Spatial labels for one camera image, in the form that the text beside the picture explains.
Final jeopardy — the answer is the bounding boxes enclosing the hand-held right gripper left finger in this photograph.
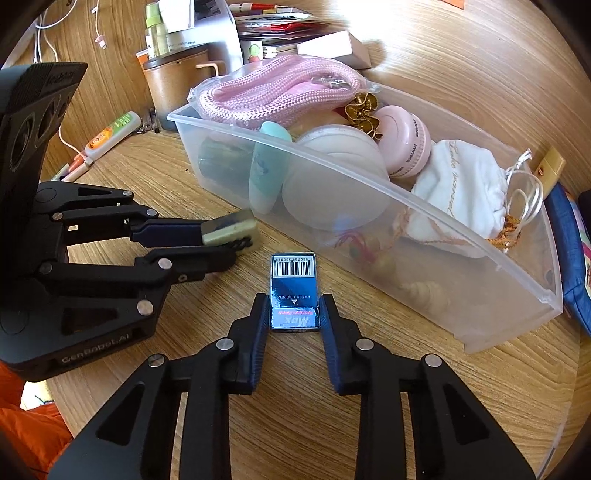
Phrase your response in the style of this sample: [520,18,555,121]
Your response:
[48,293,273,480]

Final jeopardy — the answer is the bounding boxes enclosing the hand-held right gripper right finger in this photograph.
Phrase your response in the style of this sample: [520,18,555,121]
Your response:
[318,293,536,480]

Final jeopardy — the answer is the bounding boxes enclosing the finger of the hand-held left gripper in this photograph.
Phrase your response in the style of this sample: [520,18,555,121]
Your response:
[39,181,208,248]
[39,244,237,325]

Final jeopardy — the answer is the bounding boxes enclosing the cream rectangular tile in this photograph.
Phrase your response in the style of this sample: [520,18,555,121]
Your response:
[202,209,258,252]

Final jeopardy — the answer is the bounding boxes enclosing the small blue box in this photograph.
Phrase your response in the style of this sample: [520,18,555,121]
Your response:
[269,251,322,334]

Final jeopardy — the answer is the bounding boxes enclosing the dark green spray bottle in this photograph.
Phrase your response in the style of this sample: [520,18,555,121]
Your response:
[198,138,254,185]

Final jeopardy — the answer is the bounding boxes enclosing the teal tube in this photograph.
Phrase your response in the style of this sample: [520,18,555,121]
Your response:
[248,121,294,214]

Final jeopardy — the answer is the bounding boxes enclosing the clear plastic bin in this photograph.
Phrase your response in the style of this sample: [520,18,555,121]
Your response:
[167,69,565,355]

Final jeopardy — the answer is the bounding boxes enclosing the white round jar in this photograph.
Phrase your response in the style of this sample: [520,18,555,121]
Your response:
[281,127,389,232]

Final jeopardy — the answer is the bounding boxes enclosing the pink rope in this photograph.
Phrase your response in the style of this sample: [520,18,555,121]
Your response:
[188,55,377,132]

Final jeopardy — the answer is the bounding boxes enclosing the white drawstring pouch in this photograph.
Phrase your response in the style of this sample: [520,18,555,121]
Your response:
[406,138,546,259]

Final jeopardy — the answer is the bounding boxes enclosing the pink round case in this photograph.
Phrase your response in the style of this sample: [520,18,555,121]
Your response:
[375,105,432,180]

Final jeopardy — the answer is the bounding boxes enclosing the red velvet pouch gold trim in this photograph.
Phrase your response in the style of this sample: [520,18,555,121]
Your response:
[332,91,385,139]

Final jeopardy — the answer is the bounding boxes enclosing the green orange glue tube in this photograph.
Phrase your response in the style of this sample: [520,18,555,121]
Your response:
[85,111,141,160]

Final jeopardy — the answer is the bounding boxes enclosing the pink white pen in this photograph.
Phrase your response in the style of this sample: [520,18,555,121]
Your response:
[51,161,93,183]

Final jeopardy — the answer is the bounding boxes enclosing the person's orange clothing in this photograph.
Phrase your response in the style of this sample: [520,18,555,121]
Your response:
[0,360,75,480]

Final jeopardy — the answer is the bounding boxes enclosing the wooden mug with lid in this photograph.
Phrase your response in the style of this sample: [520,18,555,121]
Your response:
[142,42,220,132]

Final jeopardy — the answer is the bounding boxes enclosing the pale green bottle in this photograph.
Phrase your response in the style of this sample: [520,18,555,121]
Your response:
[145,2,168,58]

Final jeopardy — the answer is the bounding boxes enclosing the white curved stand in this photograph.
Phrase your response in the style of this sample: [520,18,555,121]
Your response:
[194,0,244,75]

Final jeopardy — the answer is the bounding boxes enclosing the white paper note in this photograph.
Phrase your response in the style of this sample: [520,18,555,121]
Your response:
[159,0,195,34]

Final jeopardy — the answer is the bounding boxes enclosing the stack of books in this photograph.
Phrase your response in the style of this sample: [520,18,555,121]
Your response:
[233,4,333,54]

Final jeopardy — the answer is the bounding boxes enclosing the red white pen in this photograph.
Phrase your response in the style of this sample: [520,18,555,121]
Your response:
[229,2,287,12]

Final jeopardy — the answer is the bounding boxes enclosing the white cardboard box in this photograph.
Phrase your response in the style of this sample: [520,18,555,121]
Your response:
[295,31,372,70]

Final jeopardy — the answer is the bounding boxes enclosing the blue zip pouch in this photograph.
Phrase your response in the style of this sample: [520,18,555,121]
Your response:
[545,182,591,337]

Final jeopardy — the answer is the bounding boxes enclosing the yellow sunscreen bottle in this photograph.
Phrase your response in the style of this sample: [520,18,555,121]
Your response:
[536,147,566,197]

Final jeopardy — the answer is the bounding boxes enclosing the white cable pink plug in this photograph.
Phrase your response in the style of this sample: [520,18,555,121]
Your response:
[90,0,109,51]

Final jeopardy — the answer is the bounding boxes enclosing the white charging cable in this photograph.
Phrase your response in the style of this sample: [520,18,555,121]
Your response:
[34,0,90,155]

